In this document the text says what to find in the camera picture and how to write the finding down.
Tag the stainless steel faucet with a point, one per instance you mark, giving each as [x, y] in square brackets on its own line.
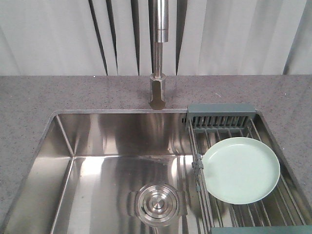
[160, 36]

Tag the steel and teal dish rack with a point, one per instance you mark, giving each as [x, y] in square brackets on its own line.
[284, 211]

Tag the round steel sink drain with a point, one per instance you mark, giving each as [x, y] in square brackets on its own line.
[157, 205]

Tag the light green round plate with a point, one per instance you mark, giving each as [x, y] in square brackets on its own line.
[240, 170]

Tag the white pleated curtain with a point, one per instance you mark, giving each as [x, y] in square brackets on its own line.
[114, 37]

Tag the stainless steel sink basin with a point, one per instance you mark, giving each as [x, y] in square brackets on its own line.
[88, 163]

